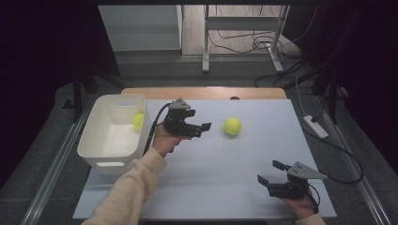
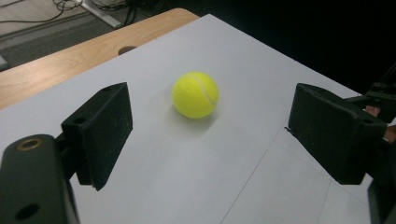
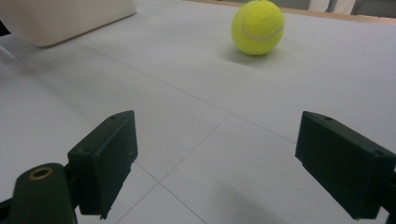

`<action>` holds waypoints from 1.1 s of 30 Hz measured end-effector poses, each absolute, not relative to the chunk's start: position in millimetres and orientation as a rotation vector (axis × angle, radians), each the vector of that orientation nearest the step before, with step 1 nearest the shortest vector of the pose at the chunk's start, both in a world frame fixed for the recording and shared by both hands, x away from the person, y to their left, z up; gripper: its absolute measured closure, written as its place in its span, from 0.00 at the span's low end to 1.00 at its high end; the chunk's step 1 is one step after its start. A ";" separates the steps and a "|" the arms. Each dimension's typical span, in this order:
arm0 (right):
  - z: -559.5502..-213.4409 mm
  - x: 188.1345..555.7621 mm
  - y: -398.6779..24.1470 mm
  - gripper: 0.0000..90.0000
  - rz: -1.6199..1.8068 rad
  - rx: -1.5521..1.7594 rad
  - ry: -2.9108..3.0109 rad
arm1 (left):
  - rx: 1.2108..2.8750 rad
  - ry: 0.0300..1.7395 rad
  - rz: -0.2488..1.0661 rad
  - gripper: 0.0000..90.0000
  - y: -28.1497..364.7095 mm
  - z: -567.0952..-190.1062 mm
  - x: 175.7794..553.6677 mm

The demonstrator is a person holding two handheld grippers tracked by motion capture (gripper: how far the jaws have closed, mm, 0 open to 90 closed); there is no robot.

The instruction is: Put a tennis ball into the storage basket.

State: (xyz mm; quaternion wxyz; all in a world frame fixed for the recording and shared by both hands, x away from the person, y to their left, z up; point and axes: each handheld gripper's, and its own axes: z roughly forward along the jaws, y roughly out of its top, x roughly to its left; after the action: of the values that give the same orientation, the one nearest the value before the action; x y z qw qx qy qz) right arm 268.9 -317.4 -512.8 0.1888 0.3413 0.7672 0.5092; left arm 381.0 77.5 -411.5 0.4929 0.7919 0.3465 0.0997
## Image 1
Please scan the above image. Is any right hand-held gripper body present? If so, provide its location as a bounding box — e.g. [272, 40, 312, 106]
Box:
[268, 161, 328, 200]

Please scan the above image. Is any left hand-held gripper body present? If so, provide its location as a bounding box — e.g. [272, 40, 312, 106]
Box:
[163, 97, 203, 139]

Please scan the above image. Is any yellow tennis ball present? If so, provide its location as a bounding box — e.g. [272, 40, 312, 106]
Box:
[222, 116, 242, 137]
[131, 112, 145, 132]

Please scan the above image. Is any white plastic bin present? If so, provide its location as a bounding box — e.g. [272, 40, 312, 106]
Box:
[76, 94, 152, 176]

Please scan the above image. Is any person's right hand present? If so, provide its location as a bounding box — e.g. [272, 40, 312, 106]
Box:
[281, 189, 319, 219]

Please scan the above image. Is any person's left hand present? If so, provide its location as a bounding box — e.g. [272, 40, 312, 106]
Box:
[152, 123, 189, 159]

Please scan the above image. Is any wooden table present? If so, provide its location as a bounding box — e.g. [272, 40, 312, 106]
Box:
[121, 87, 288, 100]

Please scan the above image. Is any white board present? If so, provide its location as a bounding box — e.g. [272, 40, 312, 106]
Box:
[72, 98, 338, 220]

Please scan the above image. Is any white power strip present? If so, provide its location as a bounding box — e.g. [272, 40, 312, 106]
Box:
[302, 114, 329, 140]

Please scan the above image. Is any black stand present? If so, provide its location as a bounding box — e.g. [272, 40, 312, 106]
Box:
[281, 8, 350, 126]
[62, 60, 126, 124]

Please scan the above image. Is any white cabinet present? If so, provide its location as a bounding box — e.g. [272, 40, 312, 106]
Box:
[98, 4, 184, 53]

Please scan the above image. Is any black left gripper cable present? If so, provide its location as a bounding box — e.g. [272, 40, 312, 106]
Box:
[143, 102, 173, 157]

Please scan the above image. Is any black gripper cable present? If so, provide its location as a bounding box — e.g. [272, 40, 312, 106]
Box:
[308, 182, 322, 215]
[143, 102, 173, 157]

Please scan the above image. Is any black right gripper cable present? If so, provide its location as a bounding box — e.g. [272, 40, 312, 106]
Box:
[308, 182, 322, 215]

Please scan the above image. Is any aluminium floor rail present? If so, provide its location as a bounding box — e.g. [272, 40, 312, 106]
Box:
[314, 95, 392, 225]
[20, 93, 95, 225]

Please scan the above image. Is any black power strip cable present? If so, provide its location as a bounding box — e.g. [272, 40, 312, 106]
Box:
[301, 125, 365, 185]

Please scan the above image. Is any tangle of black floor cables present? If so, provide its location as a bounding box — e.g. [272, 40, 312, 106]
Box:
[207, 5, 314, 89]

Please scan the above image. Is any white metal desk frame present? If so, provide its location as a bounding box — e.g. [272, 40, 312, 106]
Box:
[201, 4, 291, 74]

